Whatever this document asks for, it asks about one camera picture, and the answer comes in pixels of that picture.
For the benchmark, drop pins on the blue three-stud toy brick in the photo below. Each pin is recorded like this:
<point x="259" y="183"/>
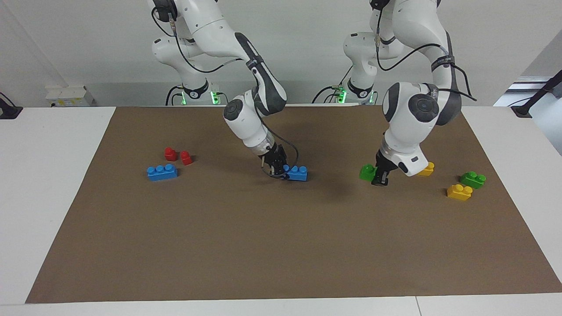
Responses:
<point x="162" y="174"/>
<point x="298" y="174"/>

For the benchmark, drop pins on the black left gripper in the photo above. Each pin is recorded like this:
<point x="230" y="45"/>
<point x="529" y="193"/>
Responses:
<point x="385" y="164"/>

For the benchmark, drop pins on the green two-stud toy brick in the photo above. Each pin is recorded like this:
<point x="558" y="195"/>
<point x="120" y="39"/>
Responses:
<point x="473" y="180"/>
<point x="366" y="172"/>

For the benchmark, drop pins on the red one-stud toy block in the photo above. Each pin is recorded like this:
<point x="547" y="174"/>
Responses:
<point x="186" y="158"/>
<point x="170" y="154"/>

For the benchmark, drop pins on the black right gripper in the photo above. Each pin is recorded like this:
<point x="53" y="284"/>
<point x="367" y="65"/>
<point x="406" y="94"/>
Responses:
<point x="273" y="157"/>

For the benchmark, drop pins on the black table clamp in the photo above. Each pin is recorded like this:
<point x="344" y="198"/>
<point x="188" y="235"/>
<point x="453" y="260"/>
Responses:
<point x="9" y="112"/>

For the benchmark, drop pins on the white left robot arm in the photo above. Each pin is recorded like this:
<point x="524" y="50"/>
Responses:
<point x="412" y="114"/>

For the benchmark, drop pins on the yellow two-stud toy brick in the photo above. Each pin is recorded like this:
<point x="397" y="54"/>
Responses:
<point x="429" y="170"/>
<point x="459" y="193"/>

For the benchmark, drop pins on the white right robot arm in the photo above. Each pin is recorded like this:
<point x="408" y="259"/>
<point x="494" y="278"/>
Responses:
<point x="246" y="118"/>

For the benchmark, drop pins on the black stand with pole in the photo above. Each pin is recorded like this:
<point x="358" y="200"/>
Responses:
<point x="522" y="109"/>

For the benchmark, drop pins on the brown table mat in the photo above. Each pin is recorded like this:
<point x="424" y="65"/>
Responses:
<point x="281" y="241"/>

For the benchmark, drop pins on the white power box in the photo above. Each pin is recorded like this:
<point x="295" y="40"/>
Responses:
<point x="70" y="95"/>

